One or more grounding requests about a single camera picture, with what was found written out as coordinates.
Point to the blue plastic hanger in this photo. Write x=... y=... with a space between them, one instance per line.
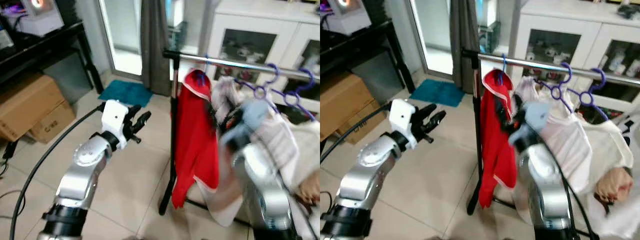
x=205 y=67
x=502 y=70

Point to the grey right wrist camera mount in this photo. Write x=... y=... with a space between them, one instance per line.
x=247 y=117
x=537 y=120

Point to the black desk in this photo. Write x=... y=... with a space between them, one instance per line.
x=45 y=50
x=350 y=47

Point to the teal floor mat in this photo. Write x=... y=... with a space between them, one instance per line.
x=437 y=92
x=125 y=93

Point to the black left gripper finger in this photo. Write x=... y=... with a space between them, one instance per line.
x=143 y=120
x=135 y=111
x=426 y=111
x=437 y=119

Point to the plain white shirt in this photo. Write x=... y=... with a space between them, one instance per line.
x=565 y=140
x=272 y=135

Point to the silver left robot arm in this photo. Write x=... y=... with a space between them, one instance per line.
x=80 y=180
x=357 y=190

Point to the grey curtain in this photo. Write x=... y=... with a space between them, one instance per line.
x=465 y=45
x=155 y=45

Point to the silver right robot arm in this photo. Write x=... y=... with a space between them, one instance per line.
x=542 y=200
x=262 y=200

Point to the red shirt with white trim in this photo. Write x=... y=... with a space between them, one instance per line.
x=195 y=130
x=495 y=130

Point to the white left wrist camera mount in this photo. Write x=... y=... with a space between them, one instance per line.
x=114 y=117
x=401 y=117

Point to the glass door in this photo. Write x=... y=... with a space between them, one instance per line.
x=435 y=37
x=125 y=40

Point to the black clothes rack chrome bar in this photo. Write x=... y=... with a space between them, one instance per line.
x=540 y=64
x=240 y=64

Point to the large cardboard box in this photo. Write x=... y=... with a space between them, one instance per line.
x=27 y=100
x=340 y=100

